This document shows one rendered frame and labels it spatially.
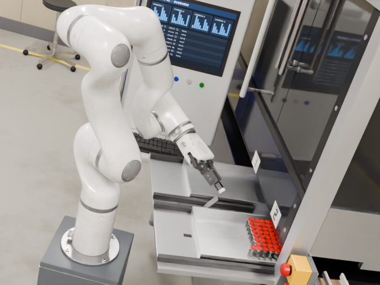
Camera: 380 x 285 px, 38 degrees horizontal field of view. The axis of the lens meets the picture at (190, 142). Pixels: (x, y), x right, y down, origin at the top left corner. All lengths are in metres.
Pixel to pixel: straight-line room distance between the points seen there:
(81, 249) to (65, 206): 1.63
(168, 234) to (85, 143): 0.50
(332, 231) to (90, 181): 0.77
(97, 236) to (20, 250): 1.38
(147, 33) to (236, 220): 0.92
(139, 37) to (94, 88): 0.18
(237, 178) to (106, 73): 1.15
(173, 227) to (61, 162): 1.93
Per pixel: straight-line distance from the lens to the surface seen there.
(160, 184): 2.18
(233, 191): 2.26
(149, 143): 2.56
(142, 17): 1.45
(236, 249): 1.98
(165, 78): 1.58
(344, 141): 1.62
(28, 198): 3.45
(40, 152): 3.87
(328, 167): 1.66
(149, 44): 1.49
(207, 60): 2.50
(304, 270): 1.77
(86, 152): 1.63
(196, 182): 2.24
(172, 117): 1.70
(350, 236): 1.85
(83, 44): 1.36
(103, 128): 1.51
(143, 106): 1.63
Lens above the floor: 2.08
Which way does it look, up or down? 28 degrees down
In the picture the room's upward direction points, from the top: 16 degrees clockwise
